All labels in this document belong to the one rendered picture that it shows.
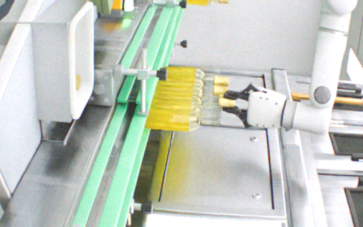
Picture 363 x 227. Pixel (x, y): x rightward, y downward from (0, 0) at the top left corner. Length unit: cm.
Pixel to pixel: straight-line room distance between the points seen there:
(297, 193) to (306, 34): 630
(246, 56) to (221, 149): 617
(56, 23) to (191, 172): 58
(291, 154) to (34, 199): 81
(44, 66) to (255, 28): 653
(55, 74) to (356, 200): 86
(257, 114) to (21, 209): 75
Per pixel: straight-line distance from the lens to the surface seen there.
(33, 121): 114
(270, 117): 147
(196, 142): 155
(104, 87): 130
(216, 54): 767
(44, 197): 102
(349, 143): 176
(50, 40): 108
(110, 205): 102
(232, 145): 155
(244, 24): 751
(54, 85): 112
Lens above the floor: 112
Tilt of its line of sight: 3 degrees down
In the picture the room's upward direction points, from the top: 94 degrees clockwise
